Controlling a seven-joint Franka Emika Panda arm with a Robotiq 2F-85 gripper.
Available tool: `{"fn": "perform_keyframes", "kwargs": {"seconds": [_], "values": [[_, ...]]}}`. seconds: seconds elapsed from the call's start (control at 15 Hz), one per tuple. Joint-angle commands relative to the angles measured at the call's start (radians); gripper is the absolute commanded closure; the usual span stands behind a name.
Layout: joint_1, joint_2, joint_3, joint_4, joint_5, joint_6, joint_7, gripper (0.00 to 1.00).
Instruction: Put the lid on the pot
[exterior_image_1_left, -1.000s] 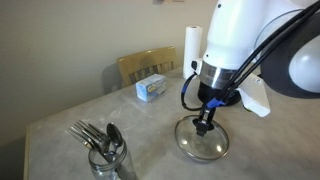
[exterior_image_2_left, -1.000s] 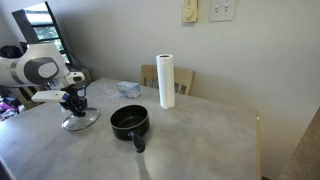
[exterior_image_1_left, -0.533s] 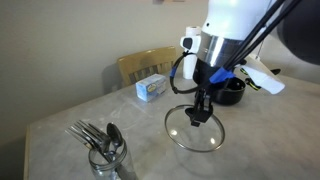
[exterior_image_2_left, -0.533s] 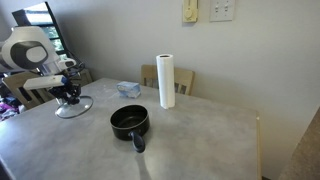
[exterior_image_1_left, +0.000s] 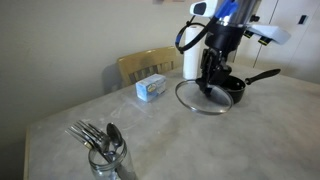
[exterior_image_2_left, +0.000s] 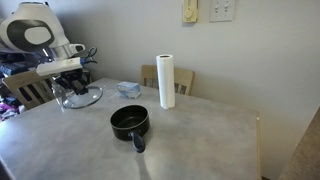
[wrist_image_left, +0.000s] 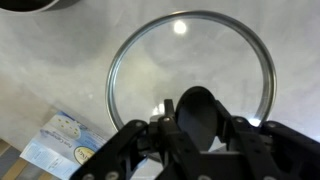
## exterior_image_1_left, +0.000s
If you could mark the Franka robot arm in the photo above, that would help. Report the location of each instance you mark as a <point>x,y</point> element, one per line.
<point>243,10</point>

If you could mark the blue and white carton box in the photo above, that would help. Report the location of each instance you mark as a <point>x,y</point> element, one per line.
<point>150,88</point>

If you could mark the white paper towel roll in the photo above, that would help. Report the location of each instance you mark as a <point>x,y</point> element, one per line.
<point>190,63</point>

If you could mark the metal fork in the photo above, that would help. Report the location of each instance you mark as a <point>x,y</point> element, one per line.
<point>90,135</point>
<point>96,131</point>
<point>81,139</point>

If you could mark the metal spoon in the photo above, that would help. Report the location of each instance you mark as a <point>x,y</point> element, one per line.
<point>114,135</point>

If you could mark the small black wall plate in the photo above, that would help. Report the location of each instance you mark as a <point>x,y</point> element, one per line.
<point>302,19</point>

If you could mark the clear glass jar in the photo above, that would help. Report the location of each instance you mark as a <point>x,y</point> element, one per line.
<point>100,166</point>

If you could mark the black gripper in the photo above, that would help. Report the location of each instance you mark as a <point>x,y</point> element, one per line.
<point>223,36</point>

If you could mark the glass lid with black knob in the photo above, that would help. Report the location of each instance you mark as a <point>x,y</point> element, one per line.
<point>193,98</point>

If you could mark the wooden chair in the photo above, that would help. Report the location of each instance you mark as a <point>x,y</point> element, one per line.
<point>143,63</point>

